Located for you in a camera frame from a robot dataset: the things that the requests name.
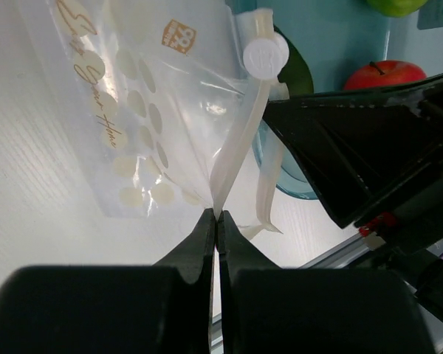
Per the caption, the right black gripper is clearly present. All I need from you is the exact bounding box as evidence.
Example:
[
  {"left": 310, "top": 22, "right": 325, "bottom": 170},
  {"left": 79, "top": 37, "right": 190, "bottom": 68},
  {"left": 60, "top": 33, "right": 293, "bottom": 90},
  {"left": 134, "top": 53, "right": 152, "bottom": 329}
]
[{"left": 354, "top": 162, "right": 443, "bottom": 323}]

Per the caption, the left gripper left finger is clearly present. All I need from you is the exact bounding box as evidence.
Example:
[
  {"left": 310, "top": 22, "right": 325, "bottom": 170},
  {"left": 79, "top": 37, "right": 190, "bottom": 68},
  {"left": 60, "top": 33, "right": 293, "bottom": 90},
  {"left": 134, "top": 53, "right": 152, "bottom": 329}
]
[{"left": 0, "top": 209, "right": 216, "bottom": 353}]

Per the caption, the teal plastic tray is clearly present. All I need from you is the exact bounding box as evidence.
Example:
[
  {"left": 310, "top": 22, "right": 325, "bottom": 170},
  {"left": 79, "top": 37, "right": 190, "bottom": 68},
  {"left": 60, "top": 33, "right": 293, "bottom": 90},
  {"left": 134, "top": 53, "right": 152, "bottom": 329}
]
[{"left": 224, "top": 0, "right": 443, "bottom": 202}]

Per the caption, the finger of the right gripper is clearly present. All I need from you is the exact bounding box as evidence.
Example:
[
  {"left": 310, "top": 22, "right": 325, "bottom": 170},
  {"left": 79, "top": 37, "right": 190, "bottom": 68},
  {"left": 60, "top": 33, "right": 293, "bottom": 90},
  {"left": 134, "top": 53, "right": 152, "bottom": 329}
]
[{"left": 263, "top": 74, "right": 443, "bottom": 227}]

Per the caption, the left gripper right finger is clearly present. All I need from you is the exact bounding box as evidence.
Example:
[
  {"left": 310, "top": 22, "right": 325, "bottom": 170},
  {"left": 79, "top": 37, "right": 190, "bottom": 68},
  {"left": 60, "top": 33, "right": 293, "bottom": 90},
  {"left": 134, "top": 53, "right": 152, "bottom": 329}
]
[{"left": 216, "top": 212, "right": 435, "bottom": 353}]

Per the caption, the green apple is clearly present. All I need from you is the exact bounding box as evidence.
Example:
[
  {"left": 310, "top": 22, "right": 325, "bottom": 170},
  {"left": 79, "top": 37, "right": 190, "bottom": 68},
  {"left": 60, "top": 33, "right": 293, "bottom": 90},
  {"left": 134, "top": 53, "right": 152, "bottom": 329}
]
[{"left": 366, "top": 0, "right": 427, "bottom": 18}]

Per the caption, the dark green avocado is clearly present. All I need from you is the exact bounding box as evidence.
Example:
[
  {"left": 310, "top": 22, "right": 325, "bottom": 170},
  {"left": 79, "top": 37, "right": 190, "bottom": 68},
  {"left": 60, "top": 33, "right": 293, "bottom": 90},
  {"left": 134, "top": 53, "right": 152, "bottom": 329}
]
[{"left": 274, "top": 26, "right": 315, "bottom": 97}]

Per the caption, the clear zip top bag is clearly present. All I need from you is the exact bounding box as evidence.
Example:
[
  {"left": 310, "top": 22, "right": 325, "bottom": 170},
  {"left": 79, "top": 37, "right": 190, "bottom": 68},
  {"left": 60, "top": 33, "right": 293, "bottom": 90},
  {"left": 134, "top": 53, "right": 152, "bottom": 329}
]
[{"left": 18, "top": 1, "right": 289, "bottom": 218}]

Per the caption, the red apple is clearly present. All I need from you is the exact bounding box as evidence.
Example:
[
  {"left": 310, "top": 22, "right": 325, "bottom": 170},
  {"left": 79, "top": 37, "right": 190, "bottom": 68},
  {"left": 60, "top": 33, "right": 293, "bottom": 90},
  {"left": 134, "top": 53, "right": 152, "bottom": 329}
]
[{"left": 343, "top": 60, "right": 427, "bottom": 90}]

